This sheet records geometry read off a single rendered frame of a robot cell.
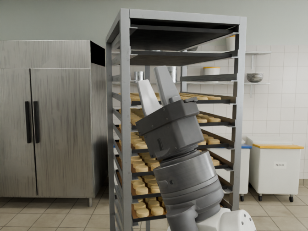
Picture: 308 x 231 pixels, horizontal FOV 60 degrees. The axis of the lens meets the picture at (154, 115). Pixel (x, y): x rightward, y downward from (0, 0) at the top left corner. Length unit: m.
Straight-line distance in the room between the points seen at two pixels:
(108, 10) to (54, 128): 1.89
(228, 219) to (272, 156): 3.38
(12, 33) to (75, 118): 1.89
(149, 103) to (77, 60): 2.88
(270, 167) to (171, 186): 3.44
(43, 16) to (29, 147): 1.97
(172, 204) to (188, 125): 0.11
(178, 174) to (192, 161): 0.03
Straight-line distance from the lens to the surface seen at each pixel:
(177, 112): 0.36
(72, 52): 3.31
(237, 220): 0.39
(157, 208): 1.15
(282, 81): 4.37
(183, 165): 0.37
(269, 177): 3.82
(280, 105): 4.39
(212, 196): 0.38
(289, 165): 3.86
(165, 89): 0.39
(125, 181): 1.00
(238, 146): 1.13
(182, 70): 1.64
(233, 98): 1.11
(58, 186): 3.56
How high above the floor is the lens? 1.57
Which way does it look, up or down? 7 degrees down
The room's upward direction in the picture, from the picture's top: straight up
